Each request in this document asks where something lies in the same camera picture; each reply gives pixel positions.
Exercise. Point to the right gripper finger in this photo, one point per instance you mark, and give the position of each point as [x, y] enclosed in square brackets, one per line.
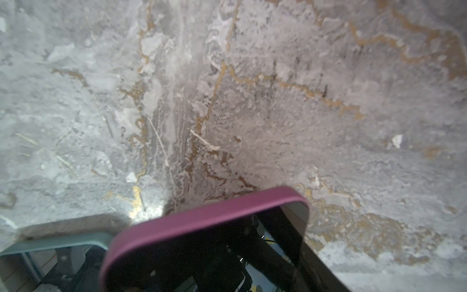
[312, 275]

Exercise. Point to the black phone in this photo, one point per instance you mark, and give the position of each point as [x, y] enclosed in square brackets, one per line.
[238, 245]
[56, 264]

